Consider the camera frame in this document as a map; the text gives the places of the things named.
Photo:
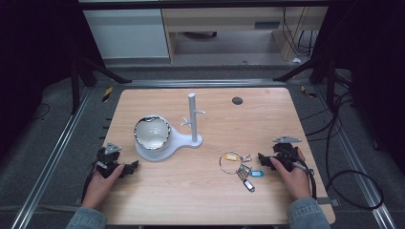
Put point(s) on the black stand legs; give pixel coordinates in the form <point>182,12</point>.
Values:
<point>318,68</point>
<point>95,68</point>

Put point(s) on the person's left hand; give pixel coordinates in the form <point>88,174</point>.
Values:
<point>100,187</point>

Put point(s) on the bunch of silver keys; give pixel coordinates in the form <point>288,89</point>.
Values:
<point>244,170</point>

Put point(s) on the metal crossbar rail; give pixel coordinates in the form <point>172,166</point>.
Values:
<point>203,83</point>

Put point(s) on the yellow key tag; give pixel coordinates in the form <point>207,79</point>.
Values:
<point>231,157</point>

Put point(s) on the person's right hand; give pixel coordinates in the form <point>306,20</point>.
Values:
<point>294,183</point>

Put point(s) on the white cabinet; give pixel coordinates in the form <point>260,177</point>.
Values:
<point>127,33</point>

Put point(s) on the light wooden desk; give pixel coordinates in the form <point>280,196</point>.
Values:
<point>223,19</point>

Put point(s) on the metal floor rail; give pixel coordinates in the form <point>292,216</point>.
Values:
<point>356,165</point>
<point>51,159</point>

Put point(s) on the black key tag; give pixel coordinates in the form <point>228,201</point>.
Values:
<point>249,185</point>

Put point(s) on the yellow black tape strip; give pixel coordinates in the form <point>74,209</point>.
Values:
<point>107,94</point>
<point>307,92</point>

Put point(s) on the white key stand with pegs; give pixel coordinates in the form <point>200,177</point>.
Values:
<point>193,124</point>

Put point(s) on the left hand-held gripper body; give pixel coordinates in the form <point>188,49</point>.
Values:
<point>108,159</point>

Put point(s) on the blue key tag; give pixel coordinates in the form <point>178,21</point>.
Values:
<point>257,173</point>

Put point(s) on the grey table grommet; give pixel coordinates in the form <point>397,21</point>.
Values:
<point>237,100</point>

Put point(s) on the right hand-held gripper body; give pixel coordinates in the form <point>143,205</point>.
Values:
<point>286,152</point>

